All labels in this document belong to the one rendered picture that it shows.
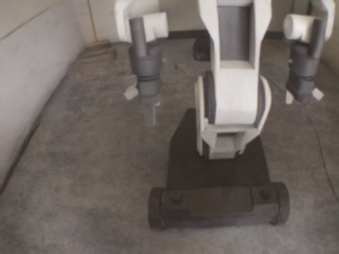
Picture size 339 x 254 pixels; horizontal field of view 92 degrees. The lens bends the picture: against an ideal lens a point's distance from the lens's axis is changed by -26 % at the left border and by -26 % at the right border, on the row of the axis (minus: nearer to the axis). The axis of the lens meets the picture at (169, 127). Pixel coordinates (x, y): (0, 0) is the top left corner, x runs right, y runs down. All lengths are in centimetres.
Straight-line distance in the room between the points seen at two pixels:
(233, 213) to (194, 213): 15
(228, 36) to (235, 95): 14
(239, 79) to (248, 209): 53
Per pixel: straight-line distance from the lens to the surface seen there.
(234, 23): 51
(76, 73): 216
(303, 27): 58
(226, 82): 49
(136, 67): 54
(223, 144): 79
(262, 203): 85
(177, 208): 82
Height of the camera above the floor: 97
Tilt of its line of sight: 46 degrees down
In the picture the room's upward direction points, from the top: 9 degrees counter-clockwise
